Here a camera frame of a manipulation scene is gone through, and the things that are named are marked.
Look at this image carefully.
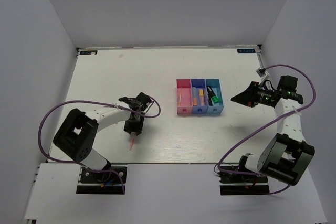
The pink thin pen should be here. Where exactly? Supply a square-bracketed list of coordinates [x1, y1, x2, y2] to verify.
[129, 133, 136, 151]

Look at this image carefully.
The green black highlighter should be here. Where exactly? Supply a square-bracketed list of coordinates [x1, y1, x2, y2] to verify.
[207, 86, 219, 104]

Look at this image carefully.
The yellow thin pen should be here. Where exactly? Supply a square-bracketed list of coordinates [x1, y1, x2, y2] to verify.
[178, 88, 183, 106]

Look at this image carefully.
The orange clear highlighter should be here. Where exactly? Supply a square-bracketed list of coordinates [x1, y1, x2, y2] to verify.
[192, 87, 198, 106]

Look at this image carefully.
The purple black highlighter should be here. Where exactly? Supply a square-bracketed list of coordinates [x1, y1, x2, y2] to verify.
[208, 92, 213, 106]

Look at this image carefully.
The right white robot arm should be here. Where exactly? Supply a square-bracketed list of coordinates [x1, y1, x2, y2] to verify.
[231, 75, 315, 186]

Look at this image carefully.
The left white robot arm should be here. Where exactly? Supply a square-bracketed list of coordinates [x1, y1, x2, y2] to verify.
[53, 92, 153, 182]

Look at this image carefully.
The light blue drawer box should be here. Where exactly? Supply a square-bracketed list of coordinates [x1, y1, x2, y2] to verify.
[205, 79, 224, 114]

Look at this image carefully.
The right corner label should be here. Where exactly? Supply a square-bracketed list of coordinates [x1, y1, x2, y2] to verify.
[237, 48, 256, 54]

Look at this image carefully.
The corner label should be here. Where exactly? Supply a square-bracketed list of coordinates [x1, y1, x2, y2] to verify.
[237, 48, 256, 54]
[79, 50, 98, 55]

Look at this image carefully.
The pink drawer box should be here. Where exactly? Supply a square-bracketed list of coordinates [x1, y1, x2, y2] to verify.
[176, 79, 193, 114]

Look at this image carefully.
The left corner label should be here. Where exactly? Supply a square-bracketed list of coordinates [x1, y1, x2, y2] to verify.
[79, 50, 98, 55]

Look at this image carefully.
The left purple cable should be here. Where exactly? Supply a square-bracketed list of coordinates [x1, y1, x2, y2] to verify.
[38, 95, 161, 195]

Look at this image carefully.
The purple cable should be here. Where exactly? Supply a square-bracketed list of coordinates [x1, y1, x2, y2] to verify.
[217, 64, 317, 195]
[38, 95, 161, 195]

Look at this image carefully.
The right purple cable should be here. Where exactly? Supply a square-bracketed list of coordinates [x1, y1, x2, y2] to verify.
[217, 64, 317, 195]

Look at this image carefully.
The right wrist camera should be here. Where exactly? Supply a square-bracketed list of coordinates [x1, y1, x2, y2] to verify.
[256, 68, 270, 86]

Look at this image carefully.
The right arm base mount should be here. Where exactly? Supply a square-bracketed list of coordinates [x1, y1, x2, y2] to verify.
[214, 155, 271, 196]

